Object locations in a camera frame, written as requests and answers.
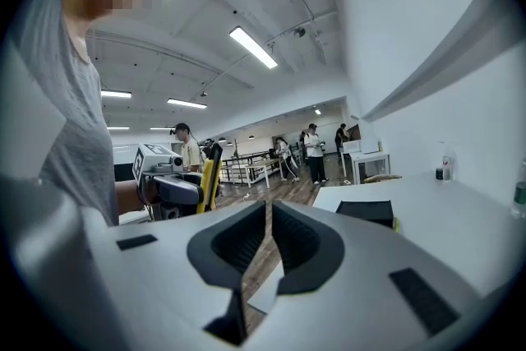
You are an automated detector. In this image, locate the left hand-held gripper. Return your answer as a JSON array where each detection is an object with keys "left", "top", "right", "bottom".
[{"left": 131, "top": 142, "right": 205, "bottom": 221}]

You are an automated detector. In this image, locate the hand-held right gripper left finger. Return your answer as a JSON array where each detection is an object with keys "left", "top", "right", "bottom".
[{"left": 107, "top": 200, "right": 267, "bottom": 351}]

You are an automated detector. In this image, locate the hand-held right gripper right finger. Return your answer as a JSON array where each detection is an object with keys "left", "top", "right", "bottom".
[{"left": 246, "top": 200, "right": 482, "bottom": 351}]

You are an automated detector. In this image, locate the black box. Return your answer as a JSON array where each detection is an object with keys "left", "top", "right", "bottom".
[{"left": 335, "top": 199, "right": 396, "bottom": 229}]

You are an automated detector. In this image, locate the person's left forearm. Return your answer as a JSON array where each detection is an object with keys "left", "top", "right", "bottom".
[{"left": 114, "top": 178, "right": 145, "bottom": 215}]

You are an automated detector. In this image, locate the black monitor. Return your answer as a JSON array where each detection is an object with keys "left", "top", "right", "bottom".
[{"left": 113, "top": 162, "right": 136, "bottom": 182}]

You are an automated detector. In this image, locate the black metal railing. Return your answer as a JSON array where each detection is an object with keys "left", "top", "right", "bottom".
[{"left": 221, "top": 150, "right": 272, "bottom": 182}]

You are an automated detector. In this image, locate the wooden-top table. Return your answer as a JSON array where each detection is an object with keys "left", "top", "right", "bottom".
[{"left": 245, "top": 158, "right": 284, "bottom": 189}]

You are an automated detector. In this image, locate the large white table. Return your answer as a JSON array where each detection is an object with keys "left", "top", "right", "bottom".
[{"left": 311, "top": 170, "right": 526, "bottom": 297}]

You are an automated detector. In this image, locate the wooden chair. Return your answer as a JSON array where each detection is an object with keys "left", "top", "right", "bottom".
[{"left": 363, "top": 173, "right": 403, "bottom": 184}]

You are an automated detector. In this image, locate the person's torso in grey shirt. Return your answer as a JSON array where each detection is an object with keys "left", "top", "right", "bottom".
[{"left": 7, "top": 0, "right": 120, "bottom": 227}]

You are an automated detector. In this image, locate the small white table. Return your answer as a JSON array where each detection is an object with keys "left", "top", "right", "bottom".
[{"left": 348, "top": 150, "right": 391, "bottom": 185}]

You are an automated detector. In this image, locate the clear bottle red label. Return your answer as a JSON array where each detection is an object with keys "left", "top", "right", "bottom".
[{"left": 441, "top": 141, "right": 455, "bottom": 182}]

